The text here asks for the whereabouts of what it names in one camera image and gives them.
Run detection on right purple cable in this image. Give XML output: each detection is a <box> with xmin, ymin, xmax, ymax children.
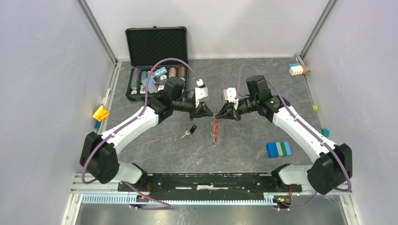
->
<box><xmin>237</xmin><ymin>64</ymin><xmax>352</xmax><ymax>193</ymax></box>

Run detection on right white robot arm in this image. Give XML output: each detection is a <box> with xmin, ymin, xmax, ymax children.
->
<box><xmin>215</xmin><ymin>75</ymin><xmax>352</xmax><ymax>195</ymax></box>

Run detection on white blue brown brick block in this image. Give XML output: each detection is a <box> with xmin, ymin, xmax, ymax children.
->
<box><xmin>289</xmin><ymin>63</ymin><xmax>310</xmax><ymax>76</ymax></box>

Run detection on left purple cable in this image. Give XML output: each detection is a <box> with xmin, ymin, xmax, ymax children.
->
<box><xmin>81</xmin><ymin>58</ymin><xmax>201</xmax><ymax>185</ymax></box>

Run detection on white slotted cable duct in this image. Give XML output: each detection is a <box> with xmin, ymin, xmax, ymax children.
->
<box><xmin>81</xmin><ymin>194</ymin><xmax>277</xmax><ymax>206</ymax></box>

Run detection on purple cable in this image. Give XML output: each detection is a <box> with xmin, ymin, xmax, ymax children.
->
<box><xmin>237</xmin><ymin>64</ymin><xmax>352</xmax><ymax>193</ymax></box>
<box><xmin>81</xmin><ymin>58</ymin><xmax>201</xmax><ymax>185</ymax></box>

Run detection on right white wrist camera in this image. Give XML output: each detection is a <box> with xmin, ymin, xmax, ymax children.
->
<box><xmin>222</xmin><ymin>88</ymin><xmax>238</xmax><ymax>103</ymax></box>

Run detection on small teal cube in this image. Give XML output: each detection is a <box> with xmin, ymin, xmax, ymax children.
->
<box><xmin>321</xmin><ymin>128</ymin><xmax>330</xmax><ymax>137</ymax></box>

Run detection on black poker chip case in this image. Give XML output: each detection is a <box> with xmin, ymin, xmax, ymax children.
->
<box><xmin>125</xmin><ymin>26</ymin><xmax>188</xmax><ymax>101</ymax></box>

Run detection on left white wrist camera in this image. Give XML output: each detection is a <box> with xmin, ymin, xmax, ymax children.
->
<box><xmin>195</xmin><ymin>79</ymin><xmax>208</xmax><ymax>101</ymax></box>

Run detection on yellow orange toy block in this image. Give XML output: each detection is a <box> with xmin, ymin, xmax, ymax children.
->
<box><xmin>92</xmin><ymin>105</ymin><xmax>109</xmax><ymax>122</ymax></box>

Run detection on black-headed silver key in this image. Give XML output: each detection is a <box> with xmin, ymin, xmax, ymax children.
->
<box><xmin>181</xmin><ymin>125</ymin><xmax>197</xmax><ymax>139</ymax></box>

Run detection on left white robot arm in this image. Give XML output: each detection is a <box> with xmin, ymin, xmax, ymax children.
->
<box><xmin>79</xmin><ymin>78</ymin><xmax>213</xmax><ymax>191</ymax></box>

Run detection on blue green white brick block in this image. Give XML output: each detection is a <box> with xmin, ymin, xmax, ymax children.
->
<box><xmin>266</xmin><ymin>142</ymin><xmax>292</xmax><ymax>158</ymax></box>

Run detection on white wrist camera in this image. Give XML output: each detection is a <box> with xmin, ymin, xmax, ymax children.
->
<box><xmin>222</xmin><ymin>88</ymin><xmax>238</xmax><ymax>103</ymax></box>
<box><xmin>195</xmin><ymin>79</ymin><xmax>208</xmax><ymax>101</ymax></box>

